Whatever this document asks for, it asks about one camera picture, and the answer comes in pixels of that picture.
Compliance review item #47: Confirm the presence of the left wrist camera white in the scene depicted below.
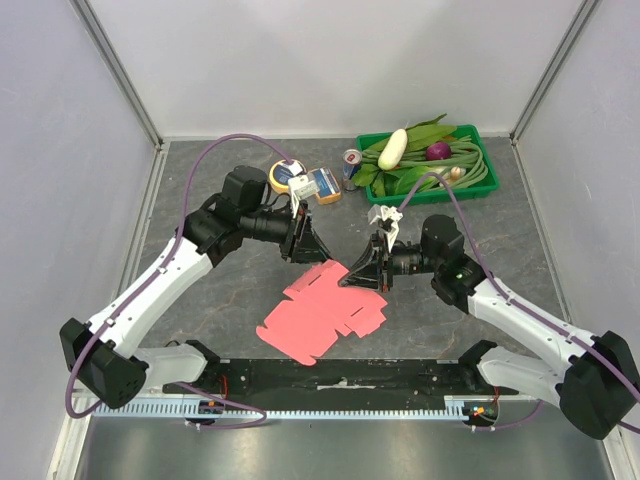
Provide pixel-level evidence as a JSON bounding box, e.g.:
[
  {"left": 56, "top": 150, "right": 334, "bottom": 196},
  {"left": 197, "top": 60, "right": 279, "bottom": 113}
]
[{"left": 286, "top": 160, "right": 319, "bottom": 213}]

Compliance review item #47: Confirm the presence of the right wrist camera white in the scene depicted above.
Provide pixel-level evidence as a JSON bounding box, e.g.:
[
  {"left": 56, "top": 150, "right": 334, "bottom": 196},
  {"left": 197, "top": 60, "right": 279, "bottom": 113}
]
[{"left": 367, "top": 204, "right": 403, "bottom": 251}]

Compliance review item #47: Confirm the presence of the mushroom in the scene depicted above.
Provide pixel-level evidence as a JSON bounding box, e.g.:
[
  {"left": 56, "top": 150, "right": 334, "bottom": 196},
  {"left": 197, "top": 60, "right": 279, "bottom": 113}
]
[{"left": 440, "top": 166, "right": 466, "bottom": 185}]

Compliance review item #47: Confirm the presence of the purple cable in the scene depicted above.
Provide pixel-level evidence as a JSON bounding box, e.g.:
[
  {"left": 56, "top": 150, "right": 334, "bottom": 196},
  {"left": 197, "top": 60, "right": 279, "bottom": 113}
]
[
  {"left": 65, "top": 133, "right": 301, "bottom": 430},
  {"left": 397, "top": 172, "right": 640, "bottom": 434}
]

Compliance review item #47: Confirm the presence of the grey cable duct rail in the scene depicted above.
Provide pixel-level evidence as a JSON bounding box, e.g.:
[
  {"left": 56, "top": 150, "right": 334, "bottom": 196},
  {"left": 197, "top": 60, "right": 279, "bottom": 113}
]
[{"left": 94, "top": 396, "right": 469, "bottom": 421}]

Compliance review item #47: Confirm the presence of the green plastic tray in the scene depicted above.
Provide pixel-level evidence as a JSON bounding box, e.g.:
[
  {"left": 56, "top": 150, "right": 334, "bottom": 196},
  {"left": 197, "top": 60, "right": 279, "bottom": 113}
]
[{"left": 356, "top": 125, "right": 500, "bottom": 206}]

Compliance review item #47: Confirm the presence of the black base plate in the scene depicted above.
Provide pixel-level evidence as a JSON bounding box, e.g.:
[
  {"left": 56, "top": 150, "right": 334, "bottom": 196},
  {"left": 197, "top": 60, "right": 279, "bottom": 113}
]
[{"left": 191, "top": 359, "right": 494, "bottom": 410}]

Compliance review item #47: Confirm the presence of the white cucumber vegetable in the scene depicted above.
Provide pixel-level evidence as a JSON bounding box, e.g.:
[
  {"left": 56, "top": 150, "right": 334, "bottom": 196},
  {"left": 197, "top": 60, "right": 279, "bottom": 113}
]
[{"left": 377, "top": 129, "right": 408, "bottom": 171}]

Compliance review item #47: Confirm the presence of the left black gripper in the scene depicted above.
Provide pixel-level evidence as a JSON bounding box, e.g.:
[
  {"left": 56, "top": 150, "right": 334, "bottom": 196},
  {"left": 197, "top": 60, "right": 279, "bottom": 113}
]
[{"left": 241, "top": 200, "right": 333, "bottom": 266}]

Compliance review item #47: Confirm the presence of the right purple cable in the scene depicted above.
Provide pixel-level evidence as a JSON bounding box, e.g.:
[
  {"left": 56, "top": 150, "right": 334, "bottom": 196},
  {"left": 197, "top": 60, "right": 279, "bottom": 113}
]
[{"left": 397, "top": 172, "right": 640, "bottom": 434}]

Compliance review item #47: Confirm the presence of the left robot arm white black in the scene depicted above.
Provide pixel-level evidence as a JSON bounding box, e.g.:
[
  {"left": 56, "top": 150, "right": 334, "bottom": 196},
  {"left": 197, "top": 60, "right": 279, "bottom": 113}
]
[{"left": 59, "top": 166, "right": 330, "bottom": 409}]

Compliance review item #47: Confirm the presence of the orange blue sponge block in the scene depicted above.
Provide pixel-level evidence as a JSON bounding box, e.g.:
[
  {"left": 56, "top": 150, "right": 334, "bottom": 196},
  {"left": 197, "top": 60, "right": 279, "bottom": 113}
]
[{"left": 309, "top": 167, "right": 342, "bottom": 205}]

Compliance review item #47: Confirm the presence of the green long beans bundle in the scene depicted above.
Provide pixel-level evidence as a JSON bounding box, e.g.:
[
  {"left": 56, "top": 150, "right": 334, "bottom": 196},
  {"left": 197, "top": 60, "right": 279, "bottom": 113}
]
[{"left": 353, "top": 136, "right": 488, "bottom": 197}]

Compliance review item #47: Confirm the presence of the pink cardboard box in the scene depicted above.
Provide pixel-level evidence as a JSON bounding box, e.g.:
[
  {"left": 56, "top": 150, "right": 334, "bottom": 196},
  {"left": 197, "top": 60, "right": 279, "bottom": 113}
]
[{"left": 256, "top": 260, "right": 387, "bottom": 366}]

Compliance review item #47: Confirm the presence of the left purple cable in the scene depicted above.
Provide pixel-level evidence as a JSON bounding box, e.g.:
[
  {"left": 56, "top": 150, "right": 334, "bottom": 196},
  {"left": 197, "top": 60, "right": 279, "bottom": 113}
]
[{"left": 65, "top": 133, "right": 301, "bottom": 430}]

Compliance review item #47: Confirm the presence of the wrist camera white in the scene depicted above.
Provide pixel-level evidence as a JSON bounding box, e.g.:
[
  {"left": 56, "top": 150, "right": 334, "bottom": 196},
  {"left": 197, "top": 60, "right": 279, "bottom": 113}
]
[
  {"left": 367, "top": 204, "right": 403, "bottom": 251},
  {"left": 286, "top": 160, "right": 319, "bottom": 213}
]

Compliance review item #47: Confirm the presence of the red blue drink can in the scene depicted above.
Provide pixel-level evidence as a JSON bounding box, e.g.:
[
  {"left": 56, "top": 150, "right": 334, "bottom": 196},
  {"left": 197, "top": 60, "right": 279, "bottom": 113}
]
[{"left": 342, "top": 149, "right": 362, "bottom": 191}]

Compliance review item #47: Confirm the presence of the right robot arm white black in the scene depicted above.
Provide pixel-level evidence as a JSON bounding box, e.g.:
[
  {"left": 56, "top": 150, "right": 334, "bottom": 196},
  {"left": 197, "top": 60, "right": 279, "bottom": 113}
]
[{"left": 339, "top": 214, "right": 639, "bottom": 440}]

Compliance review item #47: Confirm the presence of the yellow tape roll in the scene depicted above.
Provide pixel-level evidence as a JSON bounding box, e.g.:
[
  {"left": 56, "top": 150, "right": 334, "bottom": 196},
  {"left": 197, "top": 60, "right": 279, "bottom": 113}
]
[{"left": 268, "top": 159, "right": 306, "bottom": 194}]

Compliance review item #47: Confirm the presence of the green leafy vegetable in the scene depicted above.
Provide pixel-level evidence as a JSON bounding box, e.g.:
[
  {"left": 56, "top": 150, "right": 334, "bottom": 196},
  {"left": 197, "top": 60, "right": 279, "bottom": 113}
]
[{"left": 355, "top": 113, "right": 459, "bottom": 197}]

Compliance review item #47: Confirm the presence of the purple onion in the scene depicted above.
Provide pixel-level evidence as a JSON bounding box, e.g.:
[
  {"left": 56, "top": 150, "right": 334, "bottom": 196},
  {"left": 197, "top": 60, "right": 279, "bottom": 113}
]
[{"left": 425, "top": 141, "right": 452, "bottom": 161}]

